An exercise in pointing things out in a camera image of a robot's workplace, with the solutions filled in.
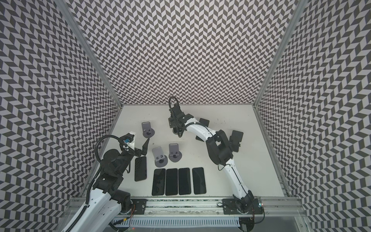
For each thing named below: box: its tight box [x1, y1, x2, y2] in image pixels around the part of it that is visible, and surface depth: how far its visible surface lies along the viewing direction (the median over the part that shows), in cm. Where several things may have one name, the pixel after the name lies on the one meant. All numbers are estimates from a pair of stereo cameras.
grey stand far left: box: [141, 121, 156, 139], surface depth 98 cm
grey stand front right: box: [168, 143, 183, 163], surface depth 87 cm
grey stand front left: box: [151, 146, 168, 168], surface depth 85 cm
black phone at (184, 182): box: [178, 167, 192, 195], surface depth 82 cm
